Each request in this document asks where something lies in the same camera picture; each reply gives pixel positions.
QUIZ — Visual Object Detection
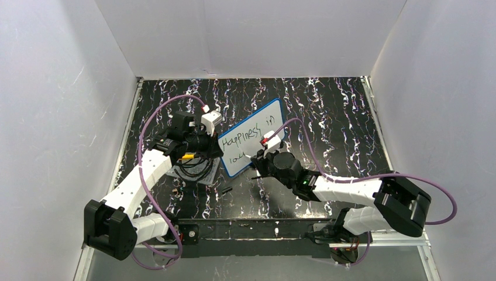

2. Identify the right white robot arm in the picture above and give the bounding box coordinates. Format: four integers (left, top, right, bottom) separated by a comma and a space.
250, 150, 431, 239

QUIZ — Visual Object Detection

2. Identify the coiled black cable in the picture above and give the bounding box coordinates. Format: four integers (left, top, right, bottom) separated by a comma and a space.
172, 153, 215, 182

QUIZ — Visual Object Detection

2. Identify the purple cable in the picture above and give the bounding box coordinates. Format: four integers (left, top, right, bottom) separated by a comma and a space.
263, 118, 458, 266
129, 95, 210, 270

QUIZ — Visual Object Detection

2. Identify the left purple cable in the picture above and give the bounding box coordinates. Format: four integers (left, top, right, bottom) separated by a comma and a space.
129, 95, 210, 270

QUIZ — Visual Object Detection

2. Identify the clear plastic box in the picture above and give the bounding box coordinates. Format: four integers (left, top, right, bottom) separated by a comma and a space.
166, 157, 220, 185

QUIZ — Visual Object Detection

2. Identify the blue framed whiteboard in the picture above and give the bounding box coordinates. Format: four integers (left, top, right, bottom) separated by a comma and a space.
218, 98, 285, 178

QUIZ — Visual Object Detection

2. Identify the black marker cap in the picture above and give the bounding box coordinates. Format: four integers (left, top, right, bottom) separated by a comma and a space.
221, 187, 232, 194

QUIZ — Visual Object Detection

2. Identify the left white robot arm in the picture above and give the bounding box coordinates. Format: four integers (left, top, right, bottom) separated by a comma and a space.
84, 111, 223, 261

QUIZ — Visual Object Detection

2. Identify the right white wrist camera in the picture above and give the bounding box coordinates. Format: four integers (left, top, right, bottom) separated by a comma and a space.
260, 131, 281, 157

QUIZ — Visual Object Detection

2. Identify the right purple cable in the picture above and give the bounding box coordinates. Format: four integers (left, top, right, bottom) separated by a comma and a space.
263, 118, 458, 266

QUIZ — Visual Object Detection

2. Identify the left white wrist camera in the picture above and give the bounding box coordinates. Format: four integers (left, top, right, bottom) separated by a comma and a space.
201, 111, 223, 136

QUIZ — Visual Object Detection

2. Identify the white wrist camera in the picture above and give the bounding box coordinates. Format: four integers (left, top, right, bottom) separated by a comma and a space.
260, 131, 281, 157
201, 111, 223, 136

